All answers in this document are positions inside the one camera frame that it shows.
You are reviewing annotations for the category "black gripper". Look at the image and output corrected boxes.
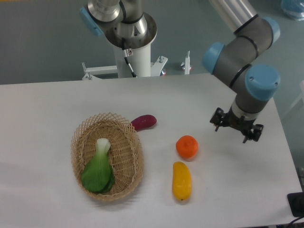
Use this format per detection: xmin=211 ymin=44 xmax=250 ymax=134
xmin=209 ymin=107 xmax=264 ymax=143

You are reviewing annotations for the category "orange fruit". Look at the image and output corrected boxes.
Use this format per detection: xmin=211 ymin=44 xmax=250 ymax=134
xmin=175 ymin=135 xmax=199 ymax=159

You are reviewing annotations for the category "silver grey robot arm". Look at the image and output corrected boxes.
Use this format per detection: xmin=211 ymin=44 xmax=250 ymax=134
xmin=79 ymin=0 xmax=280 ymax=141

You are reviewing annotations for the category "yellow mango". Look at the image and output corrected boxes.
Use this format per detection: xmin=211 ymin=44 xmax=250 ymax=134
xmin=172 ymin=161 xmax=192 ymax=201

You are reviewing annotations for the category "purple sweet potato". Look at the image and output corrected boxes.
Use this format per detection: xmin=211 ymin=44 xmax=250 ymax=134
xmin=131 ymin=114 xmax=157 ymax=131

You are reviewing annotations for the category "black device at table edge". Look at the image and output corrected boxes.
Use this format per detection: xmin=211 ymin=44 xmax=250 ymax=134
xmin=287 ymin=192 xmax=304 ymax=217

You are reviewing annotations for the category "woven bamboo basket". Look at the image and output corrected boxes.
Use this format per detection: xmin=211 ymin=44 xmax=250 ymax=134
xmin=71 ymin=113 xmax=144 ymax=202

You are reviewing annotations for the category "blue plastic bag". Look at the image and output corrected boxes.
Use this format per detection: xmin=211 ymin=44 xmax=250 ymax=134
xmin=281 ymin=0 xmax=304 ymax=21

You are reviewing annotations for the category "green bok choy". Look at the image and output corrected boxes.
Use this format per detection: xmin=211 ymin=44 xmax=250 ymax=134
xmin=81 ymin=138 xmax=115 ymax=193

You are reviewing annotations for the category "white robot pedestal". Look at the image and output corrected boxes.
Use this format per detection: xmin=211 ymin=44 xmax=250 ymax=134
xmin=81 ymin=11 xmax=169 ymax=81

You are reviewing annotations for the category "black cable on pedestal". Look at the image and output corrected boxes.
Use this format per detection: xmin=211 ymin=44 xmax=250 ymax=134
xmin=121 ymin=37 xmax=138 ymax=78

